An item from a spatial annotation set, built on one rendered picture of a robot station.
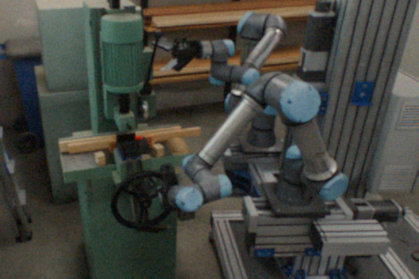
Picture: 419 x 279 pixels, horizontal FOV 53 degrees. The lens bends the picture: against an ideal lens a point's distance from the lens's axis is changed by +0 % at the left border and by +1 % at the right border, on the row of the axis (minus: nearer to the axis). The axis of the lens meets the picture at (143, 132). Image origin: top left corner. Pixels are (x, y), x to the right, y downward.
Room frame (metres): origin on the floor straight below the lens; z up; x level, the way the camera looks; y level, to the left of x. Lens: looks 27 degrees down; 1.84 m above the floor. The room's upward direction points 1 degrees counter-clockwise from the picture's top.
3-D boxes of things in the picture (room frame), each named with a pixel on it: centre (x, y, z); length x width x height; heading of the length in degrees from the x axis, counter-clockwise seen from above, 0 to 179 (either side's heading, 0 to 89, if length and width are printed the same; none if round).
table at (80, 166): (1.63, 0.07, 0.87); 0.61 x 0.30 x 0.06; 105
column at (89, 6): (2.02, 0.16, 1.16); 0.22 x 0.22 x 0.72; 15
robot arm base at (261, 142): (1.91, -0.63, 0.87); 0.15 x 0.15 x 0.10
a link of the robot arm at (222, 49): (1.77, -0.34, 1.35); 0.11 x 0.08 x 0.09; 105
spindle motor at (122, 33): (1.73, 0.09, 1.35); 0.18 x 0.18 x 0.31
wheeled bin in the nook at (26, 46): (3.52, 0.93, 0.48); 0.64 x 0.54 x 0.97; 109
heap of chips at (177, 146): (1.71, -0.16, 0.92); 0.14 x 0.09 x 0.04; 15
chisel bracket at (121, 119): (1.75, 0.09, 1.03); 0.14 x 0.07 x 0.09; 15
